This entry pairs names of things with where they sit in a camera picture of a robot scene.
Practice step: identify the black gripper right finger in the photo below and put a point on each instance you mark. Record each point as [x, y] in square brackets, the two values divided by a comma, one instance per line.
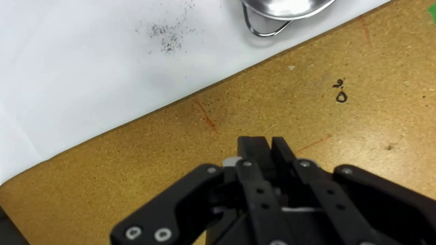
[345, 199]

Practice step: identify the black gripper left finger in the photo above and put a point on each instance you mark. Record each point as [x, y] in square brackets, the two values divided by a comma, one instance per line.
[253, 181]

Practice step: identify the white sheet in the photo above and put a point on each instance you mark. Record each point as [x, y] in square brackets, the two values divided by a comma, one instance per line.
[90, 59]

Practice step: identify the small stainless steel pot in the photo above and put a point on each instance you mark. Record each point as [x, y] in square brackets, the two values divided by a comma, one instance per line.
[286, 9]

